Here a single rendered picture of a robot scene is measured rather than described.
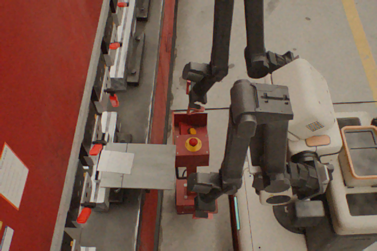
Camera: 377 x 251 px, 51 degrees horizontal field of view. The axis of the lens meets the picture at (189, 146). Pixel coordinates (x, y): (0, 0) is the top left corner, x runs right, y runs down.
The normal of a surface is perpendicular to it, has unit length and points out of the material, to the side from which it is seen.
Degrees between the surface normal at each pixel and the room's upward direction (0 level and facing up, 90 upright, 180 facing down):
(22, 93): 90
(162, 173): 0
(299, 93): 42
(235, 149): 90
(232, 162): 90
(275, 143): 91
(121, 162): 0
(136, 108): 0
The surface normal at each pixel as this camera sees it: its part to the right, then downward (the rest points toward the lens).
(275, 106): 0.21, -0.48
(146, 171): -0.01, -0.48
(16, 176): 1.00, 0.04
